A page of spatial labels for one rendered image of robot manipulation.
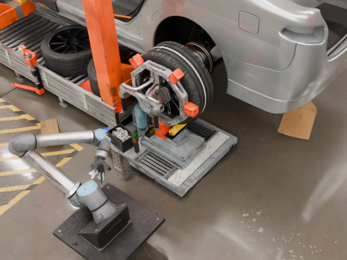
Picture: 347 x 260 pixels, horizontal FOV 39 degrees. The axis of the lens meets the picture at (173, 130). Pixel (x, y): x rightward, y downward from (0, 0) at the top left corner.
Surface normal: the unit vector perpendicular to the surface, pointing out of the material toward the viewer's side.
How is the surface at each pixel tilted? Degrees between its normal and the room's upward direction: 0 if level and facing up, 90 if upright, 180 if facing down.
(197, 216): 0
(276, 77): 90
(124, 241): 0
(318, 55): 88
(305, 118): 2
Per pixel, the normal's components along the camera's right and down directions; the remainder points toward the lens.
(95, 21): -0.64, 0.55
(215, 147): -0.05, -0.73
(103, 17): 0.77, 0.41
